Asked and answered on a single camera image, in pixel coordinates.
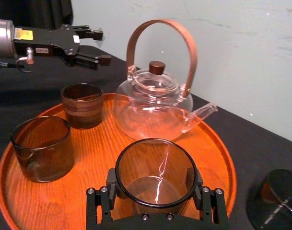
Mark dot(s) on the dark wooden cup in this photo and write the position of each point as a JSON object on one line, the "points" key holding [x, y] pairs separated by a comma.
{"points": [[83, 110]]}

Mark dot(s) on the clear smoky drinking glass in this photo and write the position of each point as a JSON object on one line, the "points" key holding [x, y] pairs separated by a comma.
{"points": [[157, 155]]}

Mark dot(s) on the black table cloth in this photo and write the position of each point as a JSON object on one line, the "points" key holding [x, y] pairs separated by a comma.
{"points": [[251, 148]]}

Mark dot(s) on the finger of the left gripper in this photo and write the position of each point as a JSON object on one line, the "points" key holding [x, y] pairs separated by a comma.
{"points": [[94, 34], [88, 61]]}

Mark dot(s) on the round orange wooden tray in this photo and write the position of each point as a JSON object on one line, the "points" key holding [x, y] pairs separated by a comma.
{"points": [[93, 148]]}

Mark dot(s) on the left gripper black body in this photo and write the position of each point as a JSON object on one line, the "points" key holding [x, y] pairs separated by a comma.
{"points": [[57, 40]]}

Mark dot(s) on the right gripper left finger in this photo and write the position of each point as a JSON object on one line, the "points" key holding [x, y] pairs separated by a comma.
{"points": [[91, 206]]}

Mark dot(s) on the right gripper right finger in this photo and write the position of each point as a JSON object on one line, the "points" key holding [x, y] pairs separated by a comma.
{"points": [[214, 206]]}

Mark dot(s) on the glass lid with wooden knob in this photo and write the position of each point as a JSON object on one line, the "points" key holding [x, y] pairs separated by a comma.
{"points": [[156, 80]]}

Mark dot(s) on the dark cloth backdrop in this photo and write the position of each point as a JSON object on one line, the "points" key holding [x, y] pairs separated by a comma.
{"points": [[30, 12]]}

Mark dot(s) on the amber drinking glass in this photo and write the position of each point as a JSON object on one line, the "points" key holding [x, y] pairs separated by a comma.
{"points": [[43, 153]]}

